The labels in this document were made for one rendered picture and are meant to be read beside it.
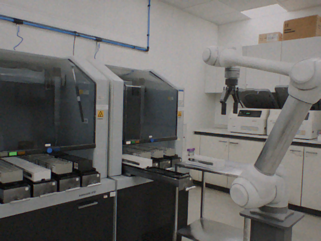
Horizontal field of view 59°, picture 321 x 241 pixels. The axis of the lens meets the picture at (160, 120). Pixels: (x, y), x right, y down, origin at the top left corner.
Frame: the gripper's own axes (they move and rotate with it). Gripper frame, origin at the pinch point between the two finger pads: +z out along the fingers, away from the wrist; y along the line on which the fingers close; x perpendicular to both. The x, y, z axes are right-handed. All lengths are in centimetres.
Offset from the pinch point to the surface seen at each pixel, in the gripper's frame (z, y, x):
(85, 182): 48, -60, 64
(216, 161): 37.2, 16.0, 17.4
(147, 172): 45, -22, 48
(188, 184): 48, -11, 20
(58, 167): 37, -74, 72
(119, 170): 49, -25, 74
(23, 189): 43, -98, 64
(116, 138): 25, -28, 75
